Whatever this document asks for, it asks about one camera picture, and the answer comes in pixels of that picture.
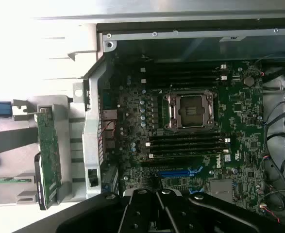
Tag green RAM stick bare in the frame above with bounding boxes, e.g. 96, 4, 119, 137
0, 178, 35, 184

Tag red black twisted wire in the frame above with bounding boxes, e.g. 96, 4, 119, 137
99, 120, 117, 144

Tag green motherboard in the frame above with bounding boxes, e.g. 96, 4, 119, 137
100, 54, 267, 216

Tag silver CPU socket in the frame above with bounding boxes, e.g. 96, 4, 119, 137
164, 88, 218, 133

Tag RAM slot black latches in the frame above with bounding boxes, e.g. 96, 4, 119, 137
144, 81, 229, 89
149, 133, 230, 141
149, 144, 230, 153
144, 69, 229, 78

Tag long black expansion slot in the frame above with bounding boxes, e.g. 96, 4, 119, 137
141, 160, 206, 168

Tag grey parts rack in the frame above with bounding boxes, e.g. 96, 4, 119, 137
0, 95, 87, 205

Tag thin socket locking lever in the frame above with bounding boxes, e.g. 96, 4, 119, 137
167, 84, 176, 110

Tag blue expansion slot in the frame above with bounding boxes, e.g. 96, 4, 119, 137
157, 169, 191, 178

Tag silver chipset heatsink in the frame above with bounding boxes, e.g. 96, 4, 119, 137
209, 179, 235, 198

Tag black open PC case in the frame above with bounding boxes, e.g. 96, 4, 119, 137
67, 14, 285, 226

